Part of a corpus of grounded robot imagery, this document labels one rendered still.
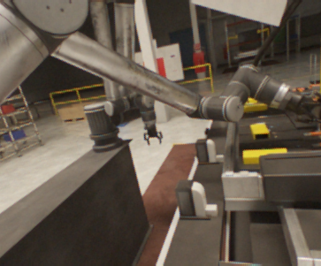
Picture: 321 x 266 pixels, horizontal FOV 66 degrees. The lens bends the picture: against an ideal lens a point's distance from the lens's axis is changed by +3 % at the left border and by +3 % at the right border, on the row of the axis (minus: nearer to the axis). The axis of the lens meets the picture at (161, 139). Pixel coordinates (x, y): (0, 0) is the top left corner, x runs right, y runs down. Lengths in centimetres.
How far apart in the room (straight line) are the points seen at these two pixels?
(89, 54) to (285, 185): 71
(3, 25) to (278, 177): 73
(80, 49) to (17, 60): 30
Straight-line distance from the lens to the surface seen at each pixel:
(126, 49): 185
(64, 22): 58
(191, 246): 88
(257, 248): 102
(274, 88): 109
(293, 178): 77
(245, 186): 101
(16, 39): 57
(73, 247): 150
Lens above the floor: 146
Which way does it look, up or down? 17 degrees down
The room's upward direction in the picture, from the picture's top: 12 degrees counter-clockwise
